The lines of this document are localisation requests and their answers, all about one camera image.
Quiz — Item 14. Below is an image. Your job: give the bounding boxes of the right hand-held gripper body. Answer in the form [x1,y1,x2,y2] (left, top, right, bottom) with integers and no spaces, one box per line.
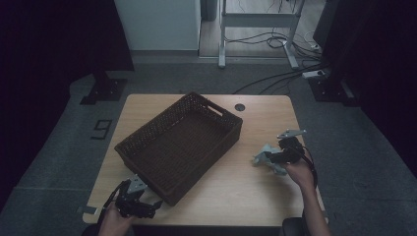
[276,128,308,165]

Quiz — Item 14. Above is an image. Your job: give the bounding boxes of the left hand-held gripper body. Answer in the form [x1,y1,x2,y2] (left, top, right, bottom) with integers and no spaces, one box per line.
[114,175,151,219]

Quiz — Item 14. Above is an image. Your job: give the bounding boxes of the light blue cloth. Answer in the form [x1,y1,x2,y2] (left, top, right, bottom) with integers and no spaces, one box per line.
[251,143,289,176]

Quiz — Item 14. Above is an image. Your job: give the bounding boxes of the brown woven basket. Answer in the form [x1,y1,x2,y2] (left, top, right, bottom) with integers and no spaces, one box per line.
[113,91,244,207]

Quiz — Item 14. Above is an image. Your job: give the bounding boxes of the person's left hand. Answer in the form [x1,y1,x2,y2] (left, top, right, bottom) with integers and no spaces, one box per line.
[97,202,136,231]

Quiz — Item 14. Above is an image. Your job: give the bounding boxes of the person's right hand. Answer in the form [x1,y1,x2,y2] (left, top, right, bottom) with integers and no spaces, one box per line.
[283,159,318,195]

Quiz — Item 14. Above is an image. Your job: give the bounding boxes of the black stand base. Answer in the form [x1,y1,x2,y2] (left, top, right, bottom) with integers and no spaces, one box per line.
[80,70,128,106]
[308,77,360,107]

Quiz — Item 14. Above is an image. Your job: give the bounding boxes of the white power strip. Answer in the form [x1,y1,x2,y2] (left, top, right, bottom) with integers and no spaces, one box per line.
[301,69,327,80]

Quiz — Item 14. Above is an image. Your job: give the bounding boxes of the dark curtain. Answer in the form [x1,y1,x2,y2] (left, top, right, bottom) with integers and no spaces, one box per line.
[313,0,417,180]
[0,0,135,210]

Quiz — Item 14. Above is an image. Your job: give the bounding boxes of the dark grey bin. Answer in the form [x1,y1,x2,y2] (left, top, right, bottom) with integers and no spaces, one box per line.
[200,0,219,23]

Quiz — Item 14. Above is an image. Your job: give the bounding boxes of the white cabinet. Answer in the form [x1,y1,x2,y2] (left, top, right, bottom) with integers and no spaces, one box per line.
[113,0,202,52]

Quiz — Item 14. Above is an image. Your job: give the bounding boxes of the left hand-held gripper cable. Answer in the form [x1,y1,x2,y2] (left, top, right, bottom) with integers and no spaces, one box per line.
[97,188,129,224]

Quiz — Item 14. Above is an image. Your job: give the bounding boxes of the hand-held gripper cable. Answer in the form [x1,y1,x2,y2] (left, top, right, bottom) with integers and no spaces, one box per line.
[300,146,320,190]
[97,188,129,224]

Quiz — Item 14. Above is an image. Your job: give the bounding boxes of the right hand-held gripper cable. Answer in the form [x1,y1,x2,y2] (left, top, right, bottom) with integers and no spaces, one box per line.
[300,146,320,190]

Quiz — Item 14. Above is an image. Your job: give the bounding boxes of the long black floor cable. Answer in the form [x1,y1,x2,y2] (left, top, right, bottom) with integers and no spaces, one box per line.
[231,63,330,95]

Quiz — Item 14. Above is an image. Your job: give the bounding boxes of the coiled black floor cables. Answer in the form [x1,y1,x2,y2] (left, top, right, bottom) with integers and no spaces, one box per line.
[225,30,324,62]

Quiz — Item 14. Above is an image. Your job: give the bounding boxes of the white metal stand frame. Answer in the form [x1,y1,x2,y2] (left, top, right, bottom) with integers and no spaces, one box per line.
[217,0,306,70]

